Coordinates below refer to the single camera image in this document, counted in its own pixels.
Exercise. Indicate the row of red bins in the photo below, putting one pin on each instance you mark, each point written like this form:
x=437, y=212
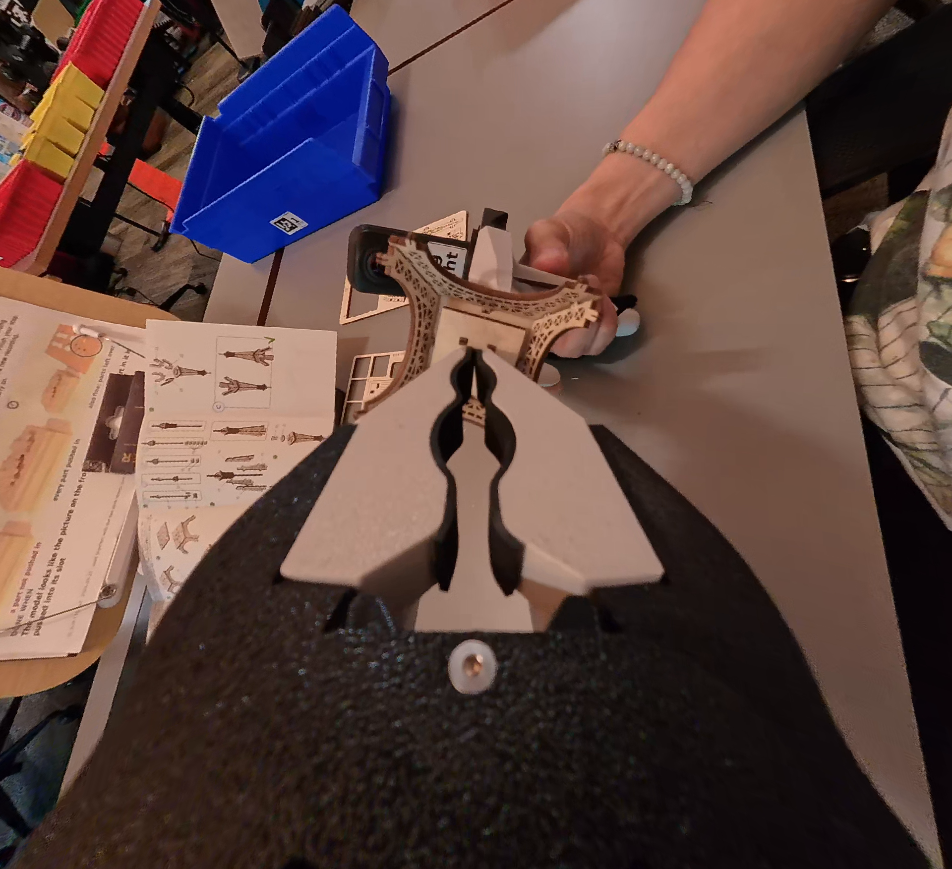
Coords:
x=104, y=29
x=26, y=214

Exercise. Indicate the laminated instruction sheet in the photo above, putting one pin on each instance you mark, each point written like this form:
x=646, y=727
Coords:
x=44, y=438

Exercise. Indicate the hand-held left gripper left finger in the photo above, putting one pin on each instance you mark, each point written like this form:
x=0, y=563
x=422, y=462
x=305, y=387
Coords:
x=372, y=497

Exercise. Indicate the row of yellow bins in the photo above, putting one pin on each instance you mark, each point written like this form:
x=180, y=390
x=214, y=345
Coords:
x=63, y=118

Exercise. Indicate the wooden puzzle sheet with frames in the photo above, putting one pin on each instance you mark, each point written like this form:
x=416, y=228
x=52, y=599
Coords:
x=368, y=382

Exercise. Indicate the folded assembly instruction leaflet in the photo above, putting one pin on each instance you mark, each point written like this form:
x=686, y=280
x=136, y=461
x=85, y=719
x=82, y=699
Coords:
x=238, y=393

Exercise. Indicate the person's right hand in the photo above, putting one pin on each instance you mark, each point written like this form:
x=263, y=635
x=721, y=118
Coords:
x=584, y=252

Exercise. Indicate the white panel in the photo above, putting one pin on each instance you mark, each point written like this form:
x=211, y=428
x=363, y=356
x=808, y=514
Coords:
x=230, y=6

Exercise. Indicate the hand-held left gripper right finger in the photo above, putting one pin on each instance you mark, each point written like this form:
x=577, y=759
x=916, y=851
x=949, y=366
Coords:
x=576, y=497

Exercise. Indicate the dark product card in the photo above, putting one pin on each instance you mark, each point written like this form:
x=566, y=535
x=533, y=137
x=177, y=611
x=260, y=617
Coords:
x=115, y=430

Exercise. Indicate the wooden tower model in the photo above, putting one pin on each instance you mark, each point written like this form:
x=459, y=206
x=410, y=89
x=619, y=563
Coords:
x=476, y=322

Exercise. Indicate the grey desk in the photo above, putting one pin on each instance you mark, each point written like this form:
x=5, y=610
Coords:
x=520, y=103

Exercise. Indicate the wooden shelf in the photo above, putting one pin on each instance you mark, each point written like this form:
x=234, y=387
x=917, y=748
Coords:
x=111, y=110

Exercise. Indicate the person's patterned top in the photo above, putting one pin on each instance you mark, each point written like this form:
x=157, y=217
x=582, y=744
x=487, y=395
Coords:
x=907, y=333

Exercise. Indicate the blue plastic bin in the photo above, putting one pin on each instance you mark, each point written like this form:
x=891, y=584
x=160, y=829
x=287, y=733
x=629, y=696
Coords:
x=282, y=162

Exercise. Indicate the triangular wooden puzzle sheet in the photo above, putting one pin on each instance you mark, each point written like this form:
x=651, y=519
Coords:
x=364, y=307

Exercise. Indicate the person's right forearm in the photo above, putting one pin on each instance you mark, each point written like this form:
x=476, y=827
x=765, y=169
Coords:
x=758, y=51

